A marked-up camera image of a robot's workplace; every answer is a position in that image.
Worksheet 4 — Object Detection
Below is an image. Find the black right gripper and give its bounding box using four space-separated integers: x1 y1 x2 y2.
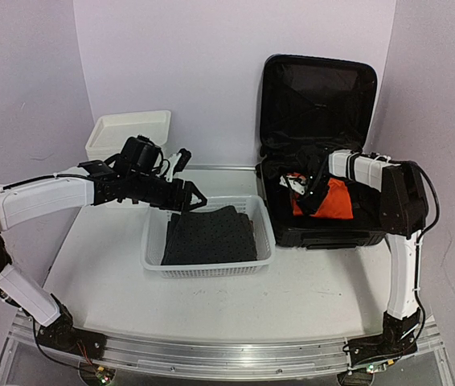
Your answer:
296 172 330 216

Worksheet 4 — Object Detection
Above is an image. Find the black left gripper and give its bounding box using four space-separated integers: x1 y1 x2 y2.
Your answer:
128 170 207 212

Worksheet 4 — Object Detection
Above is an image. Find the orange item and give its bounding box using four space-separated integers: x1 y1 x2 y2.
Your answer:
289 178 354 220

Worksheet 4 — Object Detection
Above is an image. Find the dark grey dotted cloth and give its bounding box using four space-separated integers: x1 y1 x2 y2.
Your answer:
162 205 257 265

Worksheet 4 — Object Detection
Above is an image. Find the white perforated plastic basket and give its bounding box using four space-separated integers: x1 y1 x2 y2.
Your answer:
140 195 276 278

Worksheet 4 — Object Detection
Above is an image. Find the black ribbed hard suitcase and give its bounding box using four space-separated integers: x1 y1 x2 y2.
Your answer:
256 54 384 249

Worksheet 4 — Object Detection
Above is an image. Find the white drawer storage box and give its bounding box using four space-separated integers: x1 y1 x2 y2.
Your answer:
85 109 172 210

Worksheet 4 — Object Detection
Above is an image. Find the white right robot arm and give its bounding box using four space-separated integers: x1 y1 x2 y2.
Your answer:
280 149 429 326

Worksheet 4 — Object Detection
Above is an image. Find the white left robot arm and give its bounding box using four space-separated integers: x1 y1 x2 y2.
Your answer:
0 136 207 351

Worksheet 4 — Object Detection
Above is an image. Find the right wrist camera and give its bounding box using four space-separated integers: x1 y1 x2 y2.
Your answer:
280 173 308 195

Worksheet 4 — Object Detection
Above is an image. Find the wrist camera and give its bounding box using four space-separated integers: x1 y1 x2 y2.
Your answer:
280 173 308 195
165 148 192 183

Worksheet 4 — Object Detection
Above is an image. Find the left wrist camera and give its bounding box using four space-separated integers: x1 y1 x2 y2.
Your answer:
165 148 192 183

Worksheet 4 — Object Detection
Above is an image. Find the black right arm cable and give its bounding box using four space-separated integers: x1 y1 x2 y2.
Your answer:
410 160 441 242

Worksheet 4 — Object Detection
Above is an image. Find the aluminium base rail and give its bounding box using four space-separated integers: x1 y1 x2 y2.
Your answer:
0 313 449 383

